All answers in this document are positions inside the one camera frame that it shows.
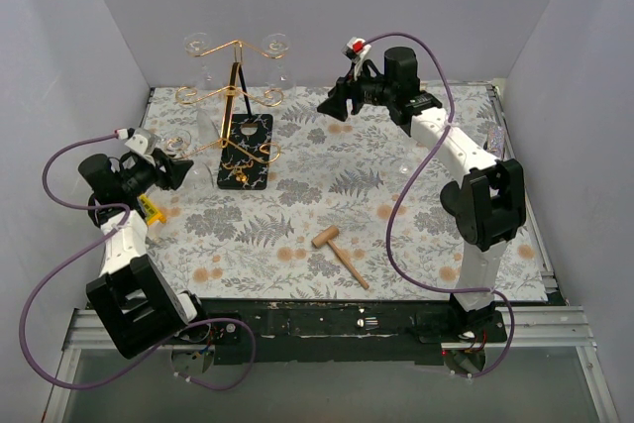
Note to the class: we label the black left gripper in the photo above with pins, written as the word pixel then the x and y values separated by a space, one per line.
pixel 161 168

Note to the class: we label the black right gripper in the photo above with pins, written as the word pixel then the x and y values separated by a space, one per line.
pixel 353 94

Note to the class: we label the gold wire wine glass rack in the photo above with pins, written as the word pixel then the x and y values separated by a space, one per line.
pixel 232 98

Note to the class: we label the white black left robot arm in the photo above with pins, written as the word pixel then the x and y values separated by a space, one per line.
pixel 135 304

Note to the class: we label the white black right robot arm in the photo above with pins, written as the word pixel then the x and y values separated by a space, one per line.
pixel 485 196

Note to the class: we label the black marbled rack base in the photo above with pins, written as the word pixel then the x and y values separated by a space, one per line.
pixel 244 161

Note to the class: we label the wooden toy mallet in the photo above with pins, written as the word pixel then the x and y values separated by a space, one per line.
pixel 326 238

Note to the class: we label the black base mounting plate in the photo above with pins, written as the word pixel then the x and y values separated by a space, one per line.
pixel 347 331

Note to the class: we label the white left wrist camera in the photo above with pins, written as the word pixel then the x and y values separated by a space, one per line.
pixel 142 142

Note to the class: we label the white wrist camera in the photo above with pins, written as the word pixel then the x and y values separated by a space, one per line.
pixel 356 50
pixel 142 142

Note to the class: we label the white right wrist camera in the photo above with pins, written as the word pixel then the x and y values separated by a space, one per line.
pixel 356 50

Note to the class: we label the aluminium frame rail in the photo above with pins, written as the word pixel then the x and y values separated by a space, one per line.
pixel 551 327

